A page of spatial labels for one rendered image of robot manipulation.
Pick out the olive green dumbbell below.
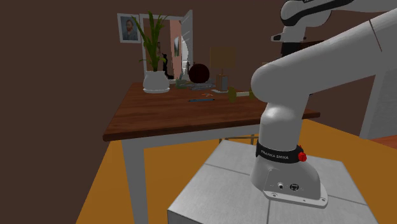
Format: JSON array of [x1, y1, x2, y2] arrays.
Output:
[[228, 86, 257, 103]]

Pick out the dark red ball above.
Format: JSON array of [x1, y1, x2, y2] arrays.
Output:
[[188, 63, 211, 84]]

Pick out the brown wooden table white legs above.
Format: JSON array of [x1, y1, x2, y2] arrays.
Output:
[[102, 81, 321, 224]]

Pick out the grey tiled robot stand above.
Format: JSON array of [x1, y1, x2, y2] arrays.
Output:
[[167, 139, 380, 224]]

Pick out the grey stack of papers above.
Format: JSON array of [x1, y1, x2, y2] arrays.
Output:
[[187, 81, 217, 92]]

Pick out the table lamp with brown shade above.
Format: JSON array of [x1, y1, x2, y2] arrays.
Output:
[[209, 46, 237, 93]]

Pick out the white open door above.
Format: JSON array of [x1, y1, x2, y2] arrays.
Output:
[[139, 9, 194, 82]]

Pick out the green plant in white pot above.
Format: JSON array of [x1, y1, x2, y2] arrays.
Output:
[[131, 11, 171, 94]]

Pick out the framed portrait wall picture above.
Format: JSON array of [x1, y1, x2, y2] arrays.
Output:
[[116, 13, 142, 44]]

